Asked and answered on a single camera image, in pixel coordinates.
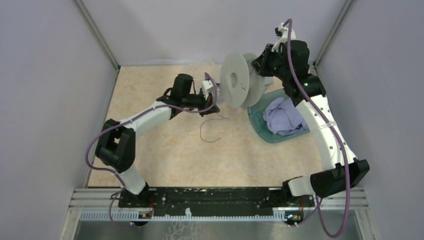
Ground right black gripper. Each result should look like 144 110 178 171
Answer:
252 43 291 82

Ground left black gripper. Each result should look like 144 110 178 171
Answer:
183 89 220 117

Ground thin blue cable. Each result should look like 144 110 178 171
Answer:
200 114 230 144

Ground white perforated cable spool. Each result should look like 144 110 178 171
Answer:
219 52 265 108

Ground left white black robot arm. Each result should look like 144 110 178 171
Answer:
94 73 220 207

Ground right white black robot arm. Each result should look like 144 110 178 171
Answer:
251 40 370 206

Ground teal plastic basin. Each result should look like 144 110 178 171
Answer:
247 88 310 144

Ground lavender cloth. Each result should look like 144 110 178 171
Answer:
263 97 309 136

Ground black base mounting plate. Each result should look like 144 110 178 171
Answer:
118 187 315 217

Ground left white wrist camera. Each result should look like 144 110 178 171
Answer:
200 79 215 100

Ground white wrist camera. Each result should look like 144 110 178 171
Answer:
200 79 215 100
271 22 296 52

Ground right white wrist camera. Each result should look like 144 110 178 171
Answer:
271 22 296 52

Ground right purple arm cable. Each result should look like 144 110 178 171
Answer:
283 18 352 239

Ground aluminium frame rail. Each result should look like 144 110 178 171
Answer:
69 187 369 210

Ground white slotted cable duct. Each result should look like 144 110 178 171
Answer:
79 208 299 222

